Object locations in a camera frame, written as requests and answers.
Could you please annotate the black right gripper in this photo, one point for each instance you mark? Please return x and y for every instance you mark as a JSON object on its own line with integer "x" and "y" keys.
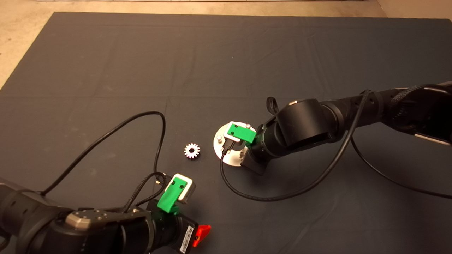
{"x": 256, "y": 160}

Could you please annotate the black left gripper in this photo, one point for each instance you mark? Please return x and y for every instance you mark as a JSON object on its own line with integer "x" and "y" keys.
{"x": 173, "y": 231}

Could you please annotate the small steel planetary gear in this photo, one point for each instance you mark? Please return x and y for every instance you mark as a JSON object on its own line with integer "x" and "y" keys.
{"x": 188, "y": 151}

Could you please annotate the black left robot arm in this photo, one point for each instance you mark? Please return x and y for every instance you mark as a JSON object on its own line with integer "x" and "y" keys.
{"x": 35, "y": 218}

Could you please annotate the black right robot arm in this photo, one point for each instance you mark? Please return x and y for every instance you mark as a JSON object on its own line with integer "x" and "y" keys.
{"x": 307, "y": 123}

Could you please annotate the round metal carrier plate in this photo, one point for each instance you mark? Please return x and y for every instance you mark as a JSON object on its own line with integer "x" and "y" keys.
{"x": 229, "y": 158}

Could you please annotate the small silver camera box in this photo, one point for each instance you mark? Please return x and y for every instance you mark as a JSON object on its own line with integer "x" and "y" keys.
{"x": 188, "y": 191}
{"x": 237, "y": 144}

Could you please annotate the bright green camera mount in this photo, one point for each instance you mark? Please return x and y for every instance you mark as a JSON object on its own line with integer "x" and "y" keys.
{"x": 171, "y": 197}
{"x": 242, "y": 132}

